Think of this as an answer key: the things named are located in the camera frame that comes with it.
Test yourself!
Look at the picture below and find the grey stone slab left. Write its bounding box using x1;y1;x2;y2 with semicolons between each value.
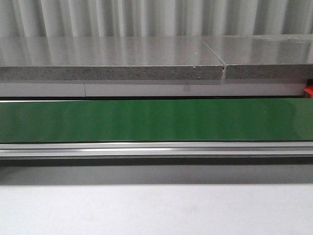
0;37;223;81

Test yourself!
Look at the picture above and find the grey stone slab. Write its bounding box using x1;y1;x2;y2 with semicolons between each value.
0;37;223;81
202;34;313;81

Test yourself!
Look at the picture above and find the green conveyor belt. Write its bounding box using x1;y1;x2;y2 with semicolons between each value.
0;98;313;143

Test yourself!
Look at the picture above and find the grey stone slab right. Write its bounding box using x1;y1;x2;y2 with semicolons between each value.
202;34;313;81

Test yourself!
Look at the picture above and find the white base panel under slabs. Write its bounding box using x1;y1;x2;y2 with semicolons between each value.
0;79;307;97

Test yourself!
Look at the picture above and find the red plastic tray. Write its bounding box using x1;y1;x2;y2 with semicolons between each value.
304;85;313;98

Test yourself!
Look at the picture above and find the aluminium conveyor side rail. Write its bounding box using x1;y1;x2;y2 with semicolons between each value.
0;141;313;161

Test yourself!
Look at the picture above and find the white corrugated wall panel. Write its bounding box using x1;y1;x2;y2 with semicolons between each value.
0;0;313;37

